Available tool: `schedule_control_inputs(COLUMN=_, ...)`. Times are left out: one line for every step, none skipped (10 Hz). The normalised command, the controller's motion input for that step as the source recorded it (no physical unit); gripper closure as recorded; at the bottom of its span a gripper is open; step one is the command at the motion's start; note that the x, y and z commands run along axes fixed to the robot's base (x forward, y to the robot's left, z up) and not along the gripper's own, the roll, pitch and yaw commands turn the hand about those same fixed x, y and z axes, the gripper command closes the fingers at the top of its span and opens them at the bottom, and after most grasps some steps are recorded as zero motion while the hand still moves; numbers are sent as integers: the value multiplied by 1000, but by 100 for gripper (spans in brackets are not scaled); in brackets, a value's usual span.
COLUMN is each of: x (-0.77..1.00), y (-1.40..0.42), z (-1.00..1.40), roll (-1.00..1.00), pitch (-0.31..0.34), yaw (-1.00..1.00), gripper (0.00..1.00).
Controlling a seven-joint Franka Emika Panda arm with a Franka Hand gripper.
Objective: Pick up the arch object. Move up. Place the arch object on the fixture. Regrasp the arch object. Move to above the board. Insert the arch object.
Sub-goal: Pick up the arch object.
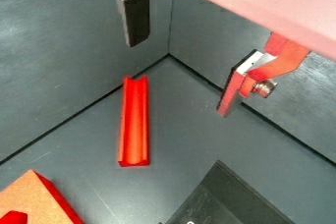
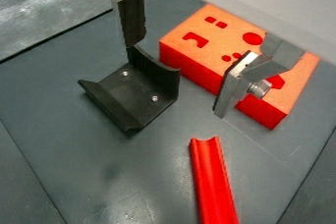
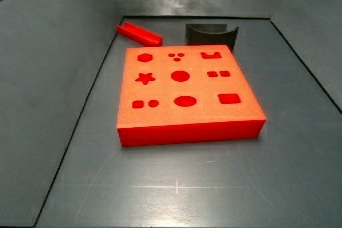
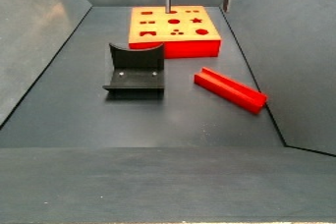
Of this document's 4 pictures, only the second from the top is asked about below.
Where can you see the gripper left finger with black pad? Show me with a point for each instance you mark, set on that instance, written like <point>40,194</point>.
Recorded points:
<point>130,11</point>

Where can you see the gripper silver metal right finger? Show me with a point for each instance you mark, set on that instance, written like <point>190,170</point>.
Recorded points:
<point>245,77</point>

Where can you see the red arch bar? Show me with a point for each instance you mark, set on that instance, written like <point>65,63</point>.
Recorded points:
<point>216,206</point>

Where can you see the black angled fixture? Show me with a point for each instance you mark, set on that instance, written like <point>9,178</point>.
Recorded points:
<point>136,93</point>

